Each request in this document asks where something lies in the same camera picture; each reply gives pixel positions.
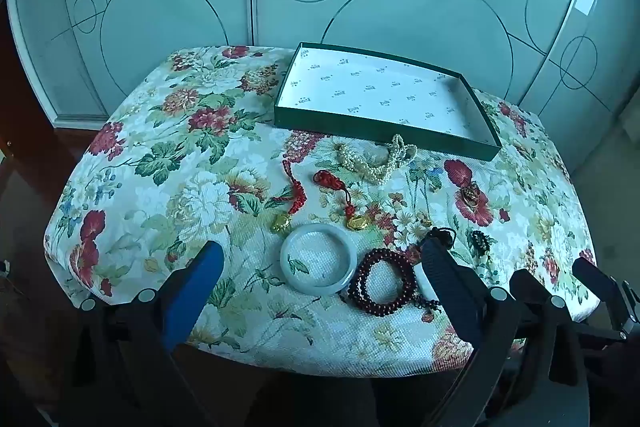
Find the red knot gold charm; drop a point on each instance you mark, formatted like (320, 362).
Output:
(356, 222)

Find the green shallow cardboard box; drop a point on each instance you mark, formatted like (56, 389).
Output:
(380, 87)

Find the brown carved pendant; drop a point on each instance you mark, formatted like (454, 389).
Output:
(470, 198)

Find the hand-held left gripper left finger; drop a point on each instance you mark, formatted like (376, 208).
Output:
(200, 287)

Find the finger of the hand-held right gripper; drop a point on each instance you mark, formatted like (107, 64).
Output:
(600, 287)

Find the floral tablecloth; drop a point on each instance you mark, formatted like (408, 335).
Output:
(200, 187)

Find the pale jade bangle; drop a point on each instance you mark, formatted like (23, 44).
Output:
(290, 267)

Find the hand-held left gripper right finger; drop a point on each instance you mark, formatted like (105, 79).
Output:
(447, 287)

